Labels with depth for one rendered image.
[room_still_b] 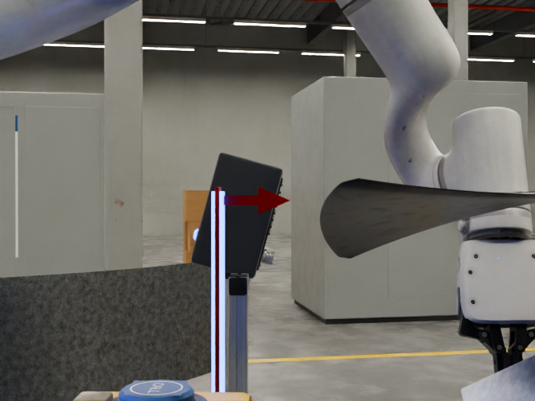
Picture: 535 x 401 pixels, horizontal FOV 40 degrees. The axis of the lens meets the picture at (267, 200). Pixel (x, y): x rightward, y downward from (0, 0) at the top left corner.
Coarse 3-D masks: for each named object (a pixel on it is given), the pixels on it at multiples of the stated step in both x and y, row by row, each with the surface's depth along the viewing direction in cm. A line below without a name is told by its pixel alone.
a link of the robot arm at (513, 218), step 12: (480, 216) 86; (492, 216) 86; (504, 216) 85; (516, 216) 85; (528, 216) 87; (468, 228) 88; (480, 228) 86; (492, 228) 86; (504, 228) 86; (516, 228) 86; (528, 228) 86
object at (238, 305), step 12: (240, 276) 116; (228, 300) 116; (240, 300) 116; (228, 312) 116; (240, 312) 116; (228, 324) 116; (240, 324) 116; (228, 336) 116; (240, 336) 116; (228, 348) 116; (240, 348) 116; (228, 360) 116; (240, 360) 116; (228, 372) 116; (240, 372) 116; (228, 384) 116; (240, 384) 116
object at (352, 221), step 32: (352, 192) 56; (384, 192) 56; (416, 192) 56; (448, 192) 56; (480, 192) 56; (320, 224) 66; (352, 224) 66; (384, 224) 68; (416, 224) 70; (352, 256) 75
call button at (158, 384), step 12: (132, 384) 40; (144, 384) 40; (156, 384) 40; (168, 384) 40; (180, 384) 40; (120, 396) 38; (132, 396) 38; (144, 396) 38; (156, 396) 38; (168, 396) 38; (180, 396) 38; (192, 396) 39
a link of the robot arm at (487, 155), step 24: (456, 120) 92; (480, 120) 89; (504, 120) 89; (456, 144) 92; (480, 144) 88; (504, 144) 88; (456, 168) 91; (480, 168) 88; (504, 168) 87; (504, 192) 86
